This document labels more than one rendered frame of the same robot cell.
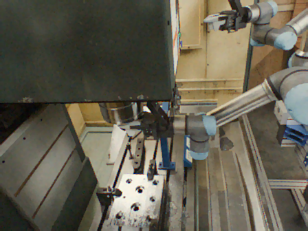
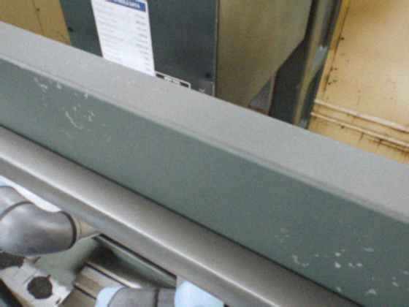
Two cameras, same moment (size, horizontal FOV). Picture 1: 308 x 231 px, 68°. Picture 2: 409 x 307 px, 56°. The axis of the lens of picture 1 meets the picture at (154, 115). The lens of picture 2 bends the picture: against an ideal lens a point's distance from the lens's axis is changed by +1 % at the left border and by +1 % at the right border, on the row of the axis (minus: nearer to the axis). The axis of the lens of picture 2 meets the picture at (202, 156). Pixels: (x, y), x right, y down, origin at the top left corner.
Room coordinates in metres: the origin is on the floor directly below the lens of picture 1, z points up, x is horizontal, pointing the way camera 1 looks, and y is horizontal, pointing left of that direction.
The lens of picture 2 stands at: (1.18, -0.83, 2.27)
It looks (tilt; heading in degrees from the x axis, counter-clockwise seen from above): 45 degrees down; 108
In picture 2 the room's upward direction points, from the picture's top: straight up
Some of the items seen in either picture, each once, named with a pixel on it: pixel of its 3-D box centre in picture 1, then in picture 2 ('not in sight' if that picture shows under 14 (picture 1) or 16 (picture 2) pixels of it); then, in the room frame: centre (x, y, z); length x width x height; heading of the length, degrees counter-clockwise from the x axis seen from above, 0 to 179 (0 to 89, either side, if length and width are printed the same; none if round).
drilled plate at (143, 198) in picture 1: (138, 201); not in sight; (0.69, 0.13, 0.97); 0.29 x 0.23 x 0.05; 167
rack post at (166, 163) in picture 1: (164, 148); not in sight; (0.95, -0.03, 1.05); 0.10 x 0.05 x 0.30; 77
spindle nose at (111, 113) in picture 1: (120, 99); not in sight; (0.73, 0.11, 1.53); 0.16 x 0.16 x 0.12
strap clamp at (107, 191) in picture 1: (110, 194); not in sight; (0.74, 0.28, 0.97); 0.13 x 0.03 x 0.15; 77
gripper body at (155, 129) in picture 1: (158, 126); not in sight; (0.70, -0.01, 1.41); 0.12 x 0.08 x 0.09; 77
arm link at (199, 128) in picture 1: (200, 126); not in sight; (0.66, -0.17, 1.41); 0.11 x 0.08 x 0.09; 77
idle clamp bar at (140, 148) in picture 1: (139, 155); not in sight; (1.04, 0.13, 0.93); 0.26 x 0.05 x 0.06; 172
